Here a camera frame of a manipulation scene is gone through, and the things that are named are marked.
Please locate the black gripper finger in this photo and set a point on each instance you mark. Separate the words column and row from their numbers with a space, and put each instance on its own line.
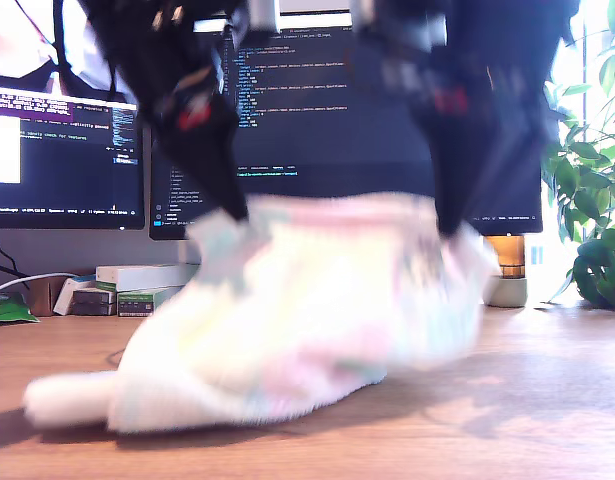
column 207, row 145
column 512, row 150
column 452, row 160
column 241, row 175

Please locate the pastel checked tea towel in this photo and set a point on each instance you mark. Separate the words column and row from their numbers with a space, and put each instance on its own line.
column 312, row 310

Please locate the small white blue-barred device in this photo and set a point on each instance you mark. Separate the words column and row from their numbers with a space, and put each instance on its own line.
column 537, row 255

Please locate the black Huawei monitor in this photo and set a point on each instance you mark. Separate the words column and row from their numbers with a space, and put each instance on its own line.
column 337, row 125

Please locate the long white box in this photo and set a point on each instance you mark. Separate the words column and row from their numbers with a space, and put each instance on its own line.
column 137, row 276

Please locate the amber bottle in green cup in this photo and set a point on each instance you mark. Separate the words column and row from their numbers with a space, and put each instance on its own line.
column 509, row 295

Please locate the green leafy houseplant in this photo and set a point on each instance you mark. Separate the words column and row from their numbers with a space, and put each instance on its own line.
column 594, row 270

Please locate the black monitor with purple terminal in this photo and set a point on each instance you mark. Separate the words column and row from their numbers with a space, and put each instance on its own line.
column 62, row 175

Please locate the green and white box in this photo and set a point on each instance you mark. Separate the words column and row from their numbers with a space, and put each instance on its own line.
column 137, row 302

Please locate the small dark grey box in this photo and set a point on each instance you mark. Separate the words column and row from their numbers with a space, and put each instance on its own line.
column 92, row 296
column 92, row 309

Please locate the white box with teal edge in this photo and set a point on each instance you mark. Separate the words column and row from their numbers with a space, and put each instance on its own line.
column 62, row 302

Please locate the brown cardboard box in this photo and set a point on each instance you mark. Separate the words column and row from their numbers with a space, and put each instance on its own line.
column 42, row 300

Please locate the green pouch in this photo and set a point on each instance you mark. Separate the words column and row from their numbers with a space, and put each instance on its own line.
column 7, row 310

